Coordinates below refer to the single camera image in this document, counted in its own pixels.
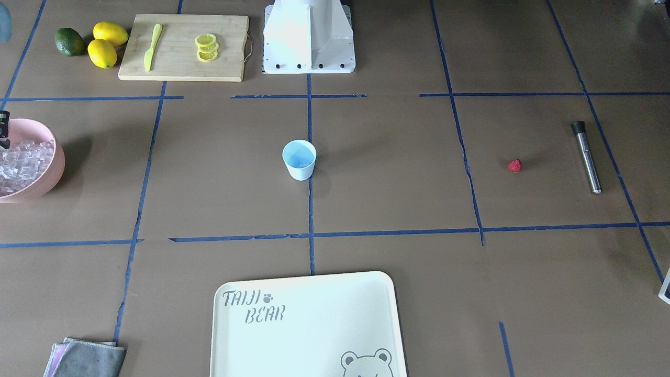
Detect yellow lemon far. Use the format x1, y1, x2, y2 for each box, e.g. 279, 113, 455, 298
93, 21, 129, 47

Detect yellow plastic knife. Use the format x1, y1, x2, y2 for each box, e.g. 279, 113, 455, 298
143, 24, 163, 72

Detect pink bowl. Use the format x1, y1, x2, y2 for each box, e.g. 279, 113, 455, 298
2, 118, 65, 204

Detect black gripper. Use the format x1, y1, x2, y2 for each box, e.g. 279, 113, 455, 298
0, 110, 10, 149

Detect red strawberry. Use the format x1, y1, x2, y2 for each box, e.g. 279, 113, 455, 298
507, 159, 522, 173

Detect green avocado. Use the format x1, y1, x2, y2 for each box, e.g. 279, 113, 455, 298
54, 28, 86, 57

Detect steel muddler black tip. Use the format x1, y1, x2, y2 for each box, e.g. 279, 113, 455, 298
571, 121, 601, 195

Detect cream bear tray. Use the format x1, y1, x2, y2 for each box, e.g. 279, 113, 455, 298
209, 271, 408, 376

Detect ice cubes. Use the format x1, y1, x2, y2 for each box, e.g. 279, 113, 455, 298
1, 139, 55, 196
293, 159, 315, 169

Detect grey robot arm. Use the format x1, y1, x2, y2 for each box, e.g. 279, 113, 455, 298
1, 2, 12, 149

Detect wooden cutting board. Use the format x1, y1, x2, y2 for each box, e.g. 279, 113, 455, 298
118, 14, 250, 83

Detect light blue plastic cup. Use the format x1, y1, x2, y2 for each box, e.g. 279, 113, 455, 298
282, 139, 317, 181

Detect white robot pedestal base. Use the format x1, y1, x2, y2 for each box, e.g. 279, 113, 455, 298
262, 1, 356, 74

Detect lemon slices stack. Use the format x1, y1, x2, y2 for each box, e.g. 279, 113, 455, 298
194, 34, 219, 63

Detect yellow lemon near board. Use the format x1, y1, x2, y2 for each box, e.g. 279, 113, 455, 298
87, 39, 118, 69

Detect grey folded cloth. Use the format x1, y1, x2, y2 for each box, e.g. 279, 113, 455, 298
43, 337, 126, 376

